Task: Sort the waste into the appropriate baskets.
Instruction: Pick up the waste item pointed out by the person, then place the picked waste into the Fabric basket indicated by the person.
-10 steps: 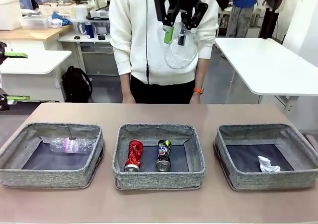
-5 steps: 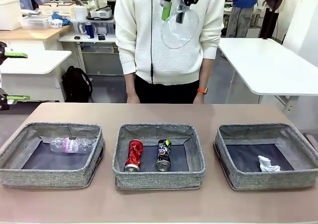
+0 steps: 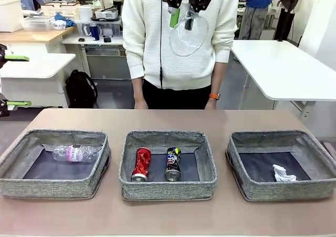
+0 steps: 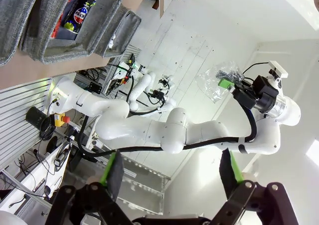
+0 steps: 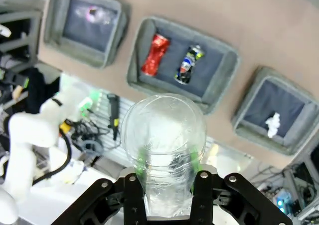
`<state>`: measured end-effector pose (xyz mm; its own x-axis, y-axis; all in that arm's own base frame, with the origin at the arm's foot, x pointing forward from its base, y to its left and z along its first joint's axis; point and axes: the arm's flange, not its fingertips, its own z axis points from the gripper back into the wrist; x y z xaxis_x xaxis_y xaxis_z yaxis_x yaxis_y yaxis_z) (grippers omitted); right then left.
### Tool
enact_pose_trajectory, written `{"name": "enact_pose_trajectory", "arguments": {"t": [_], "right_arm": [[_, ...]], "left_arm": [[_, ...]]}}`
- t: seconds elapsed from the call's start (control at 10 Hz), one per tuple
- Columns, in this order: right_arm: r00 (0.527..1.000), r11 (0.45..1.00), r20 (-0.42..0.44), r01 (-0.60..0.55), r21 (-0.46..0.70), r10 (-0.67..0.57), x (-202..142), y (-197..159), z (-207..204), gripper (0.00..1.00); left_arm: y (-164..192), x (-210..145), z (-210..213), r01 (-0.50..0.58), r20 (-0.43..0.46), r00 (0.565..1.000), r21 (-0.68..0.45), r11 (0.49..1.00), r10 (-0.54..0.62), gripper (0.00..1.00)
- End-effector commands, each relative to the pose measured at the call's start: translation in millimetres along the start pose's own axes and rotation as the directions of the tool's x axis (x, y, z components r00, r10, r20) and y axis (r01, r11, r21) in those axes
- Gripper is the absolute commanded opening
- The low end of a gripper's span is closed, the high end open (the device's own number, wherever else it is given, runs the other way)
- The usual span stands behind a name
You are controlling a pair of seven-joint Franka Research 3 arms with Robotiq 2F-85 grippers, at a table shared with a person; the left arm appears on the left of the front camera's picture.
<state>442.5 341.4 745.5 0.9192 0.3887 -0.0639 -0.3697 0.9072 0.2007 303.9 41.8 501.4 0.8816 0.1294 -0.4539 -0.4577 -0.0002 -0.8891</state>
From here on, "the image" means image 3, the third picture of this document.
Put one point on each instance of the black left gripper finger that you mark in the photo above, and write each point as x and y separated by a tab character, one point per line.
17	58
18	103

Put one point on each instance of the clear plastic cup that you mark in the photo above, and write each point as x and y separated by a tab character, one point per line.
189	42

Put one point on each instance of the clear plastic water bottle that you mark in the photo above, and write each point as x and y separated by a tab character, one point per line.
74	153

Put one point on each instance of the crushed red soda can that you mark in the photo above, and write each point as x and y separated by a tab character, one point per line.
141	160

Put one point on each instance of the crushed black blue soda can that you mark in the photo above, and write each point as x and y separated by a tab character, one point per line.
173	160

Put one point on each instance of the person's left forearm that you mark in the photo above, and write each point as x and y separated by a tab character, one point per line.
218	76

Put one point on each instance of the person's right forearm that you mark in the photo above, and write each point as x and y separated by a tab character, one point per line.
138	90

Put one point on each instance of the person's right hand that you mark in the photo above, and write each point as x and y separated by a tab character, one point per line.
140	105

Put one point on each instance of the person's left hand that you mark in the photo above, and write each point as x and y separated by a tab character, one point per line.
212	105

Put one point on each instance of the wooden top table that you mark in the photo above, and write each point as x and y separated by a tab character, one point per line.
31	36

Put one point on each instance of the white knit sweater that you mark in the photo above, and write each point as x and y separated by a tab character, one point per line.
147	37

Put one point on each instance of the clear plastic basket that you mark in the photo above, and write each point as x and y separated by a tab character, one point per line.
36	22

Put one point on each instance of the white plastic bin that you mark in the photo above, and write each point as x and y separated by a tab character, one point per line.
10	15

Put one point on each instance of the background person in blue top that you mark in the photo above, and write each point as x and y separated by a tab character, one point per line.
260	5

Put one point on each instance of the blue cloth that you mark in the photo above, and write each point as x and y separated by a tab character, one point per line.
65	20

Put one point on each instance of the clear storage box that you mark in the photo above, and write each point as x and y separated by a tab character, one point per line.
113	28

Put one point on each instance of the black backpack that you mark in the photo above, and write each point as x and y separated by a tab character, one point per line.
81	90

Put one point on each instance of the light wooden crate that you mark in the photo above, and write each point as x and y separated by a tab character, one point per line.
61	9

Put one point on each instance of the grey desktop device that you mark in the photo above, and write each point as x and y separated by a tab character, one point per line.
106	13

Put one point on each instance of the small black object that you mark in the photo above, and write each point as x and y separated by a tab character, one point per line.
107	40

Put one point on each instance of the white shelf desk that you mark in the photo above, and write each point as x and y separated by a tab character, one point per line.
92	43

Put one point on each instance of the blue drink bottle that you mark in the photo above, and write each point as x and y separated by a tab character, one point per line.
95	32

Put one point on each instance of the white paper roll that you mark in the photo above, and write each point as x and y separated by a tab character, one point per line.
85	13

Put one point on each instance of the black trousers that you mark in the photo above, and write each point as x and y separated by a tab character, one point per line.
178	100

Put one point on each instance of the background person in brown jacket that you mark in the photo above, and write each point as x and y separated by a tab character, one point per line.
291	11

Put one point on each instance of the grey fabric basket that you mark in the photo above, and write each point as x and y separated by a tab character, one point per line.
168	191
47	188
275	192

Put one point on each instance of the orange band smartwatch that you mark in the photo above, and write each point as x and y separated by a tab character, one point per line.
214	96

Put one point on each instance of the large white table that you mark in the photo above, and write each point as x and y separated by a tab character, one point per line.
275	61

